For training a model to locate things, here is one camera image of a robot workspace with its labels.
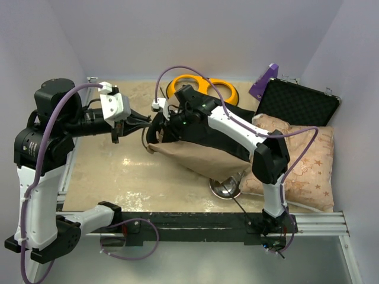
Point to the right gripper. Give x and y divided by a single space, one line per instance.
171 132

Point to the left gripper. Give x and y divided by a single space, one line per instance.
128 125

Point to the beige pet tent fabric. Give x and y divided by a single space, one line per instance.
203 150

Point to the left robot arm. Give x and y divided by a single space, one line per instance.
41 153

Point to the yellow double bowl holder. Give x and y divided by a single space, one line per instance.
203 87

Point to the steel bowl front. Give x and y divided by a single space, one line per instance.
228 189

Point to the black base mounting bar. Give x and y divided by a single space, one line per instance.
208 227

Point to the black foam-lined case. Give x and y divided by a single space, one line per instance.
296 104

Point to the pink patterned pillow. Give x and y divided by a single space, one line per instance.
309 184

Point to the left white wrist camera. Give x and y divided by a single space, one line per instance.
115 106

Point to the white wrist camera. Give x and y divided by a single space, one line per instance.
115 106
158 104

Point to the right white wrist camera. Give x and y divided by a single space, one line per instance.
158 104

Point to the aluminium rail frame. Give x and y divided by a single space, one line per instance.
322 225

